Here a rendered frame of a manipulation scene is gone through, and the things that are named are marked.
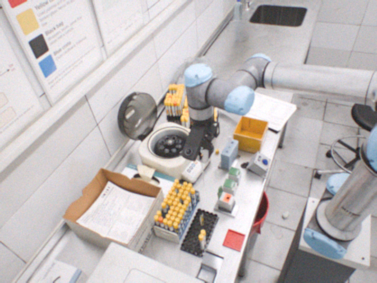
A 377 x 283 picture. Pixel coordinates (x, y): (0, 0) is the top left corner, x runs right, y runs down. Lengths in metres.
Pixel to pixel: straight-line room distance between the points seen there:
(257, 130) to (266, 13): 1.64
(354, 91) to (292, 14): 2.17
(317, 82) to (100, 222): 0.88
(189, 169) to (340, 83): 0.73
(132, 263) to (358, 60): 3.04
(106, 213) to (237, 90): 0.71
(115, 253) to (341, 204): 0.58
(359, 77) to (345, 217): 0.33
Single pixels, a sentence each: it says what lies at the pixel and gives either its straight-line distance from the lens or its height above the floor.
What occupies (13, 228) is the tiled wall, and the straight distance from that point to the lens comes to 1.11.
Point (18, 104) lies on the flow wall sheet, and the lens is 0.97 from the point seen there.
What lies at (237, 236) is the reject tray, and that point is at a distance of 1.14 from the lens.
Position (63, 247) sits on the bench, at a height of 0.87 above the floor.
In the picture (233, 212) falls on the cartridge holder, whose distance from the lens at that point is 1.17.
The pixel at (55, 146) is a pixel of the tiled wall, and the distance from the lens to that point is 1.10.
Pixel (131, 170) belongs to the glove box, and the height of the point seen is 0.94.
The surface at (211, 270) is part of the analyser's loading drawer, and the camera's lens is 1.03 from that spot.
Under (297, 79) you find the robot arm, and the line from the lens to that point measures 0.78.
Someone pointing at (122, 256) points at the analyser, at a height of 1.18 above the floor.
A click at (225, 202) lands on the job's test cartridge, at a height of 0.94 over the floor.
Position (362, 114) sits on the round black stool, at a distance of 2.09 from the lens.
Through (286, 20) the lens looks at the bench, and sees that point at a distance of 2.90.
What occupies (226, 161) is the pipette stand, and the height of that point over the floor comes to 0.93.
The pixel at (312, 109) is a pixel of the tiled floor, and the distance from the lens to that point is 3.10.
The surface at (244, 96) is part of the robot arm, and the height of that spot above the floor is 1.46.
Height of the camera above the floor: 1.90
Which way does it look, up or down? 45 degrees down
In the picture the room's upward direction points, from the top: 7 degrees counter-clockwise
